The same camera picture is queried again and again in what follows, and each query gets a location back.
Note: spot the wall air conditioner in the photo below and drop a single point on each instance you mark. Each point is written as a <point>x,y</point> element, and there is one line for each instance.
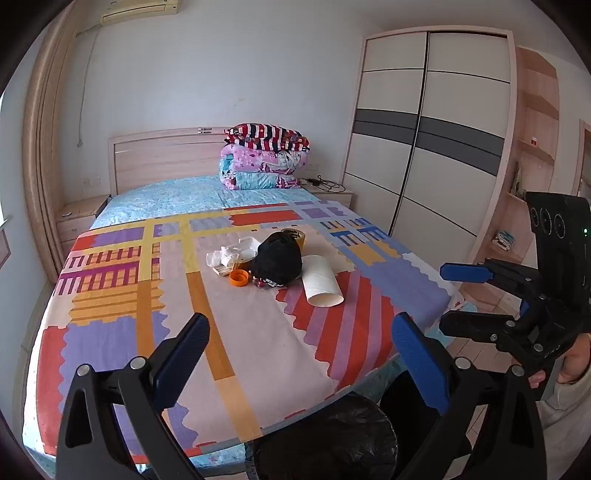
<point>138,11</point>

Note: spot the person's right hand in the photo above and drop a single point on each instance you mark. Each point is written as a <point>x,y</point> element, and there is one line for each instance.
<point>575,362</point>

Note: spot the brown tape roll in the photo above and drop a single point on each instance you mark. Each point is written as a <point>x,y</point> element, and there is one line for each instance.
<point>298,235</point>

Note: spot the black knit hat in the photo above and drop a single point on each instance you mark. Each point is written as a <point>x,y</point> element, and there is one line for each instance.
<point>277,261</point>

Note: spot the white plastic holder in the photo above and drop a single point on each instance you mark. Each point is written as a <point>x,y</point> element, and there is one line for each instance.
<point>242,249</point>

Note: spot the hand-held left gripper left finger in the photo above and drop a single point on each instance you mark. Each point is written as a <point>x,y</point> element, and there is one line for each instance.
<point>184,355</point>

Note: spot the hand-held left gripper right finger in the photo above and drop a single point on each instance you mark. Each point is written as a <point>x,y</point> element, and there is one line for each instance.
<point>420,364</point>

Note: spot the person's right forearm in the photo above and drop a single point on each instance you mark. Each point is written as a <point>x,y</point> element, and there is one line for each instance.
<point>570,406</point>

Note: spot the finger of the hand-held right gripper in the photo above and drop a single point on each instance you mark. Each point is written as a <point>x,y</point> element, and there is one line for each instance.
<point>466,272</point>
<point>475,324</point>

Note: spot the pink folded quilt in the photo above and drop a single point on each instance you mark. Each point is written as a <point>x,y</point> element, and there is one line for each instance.
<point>263,168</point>

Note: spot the crumpled white tissue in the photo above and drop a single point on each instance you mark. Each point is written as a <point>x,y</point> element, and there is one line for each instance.
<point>214,259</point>

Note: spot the blue item on shelf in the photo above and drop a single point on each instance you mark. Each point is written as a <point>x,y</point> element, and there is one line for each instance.
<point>505,240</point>

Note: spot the light blue bedsheet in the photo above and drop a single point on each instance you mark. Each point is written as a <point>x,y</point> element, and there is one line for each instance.
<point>184,196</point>

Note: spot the white cardboard tube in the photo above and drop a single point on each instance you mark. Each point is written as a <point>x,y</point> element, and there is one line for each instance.
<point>321,284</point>

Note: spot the striped pillow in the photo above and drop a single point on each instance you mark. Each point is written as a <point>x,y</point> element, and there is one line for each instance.
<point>268,136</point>

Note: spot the trash bin with black bag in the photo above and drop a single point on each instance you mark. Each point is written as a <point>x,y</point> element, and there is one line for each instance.
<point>323,438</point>

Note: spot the colourful patterned blanket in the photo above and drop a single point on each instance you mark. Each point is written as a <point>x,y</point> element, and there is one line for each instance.
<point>240,323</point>

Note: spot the wooden nightstand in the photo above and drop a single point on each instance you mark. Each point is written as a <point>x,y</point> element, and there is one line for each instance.
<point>81,217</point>
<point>332,194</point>

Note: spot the wooden bed headboard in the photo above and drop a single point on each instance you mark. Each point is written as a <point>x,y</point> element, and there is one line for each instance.
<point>161,157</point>

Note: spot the wooden corner shelf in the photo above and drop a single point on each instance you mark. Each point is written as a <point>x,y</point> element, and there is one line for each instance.
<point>531,161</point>

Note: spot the sliding door wardrobe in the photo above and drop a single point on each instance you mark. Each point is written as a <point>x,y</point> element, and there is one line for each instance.
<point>438,138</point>

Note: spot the orange bottle cap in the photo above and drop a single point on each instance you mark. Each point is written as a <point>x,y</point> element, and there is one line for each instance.
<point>239,278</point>

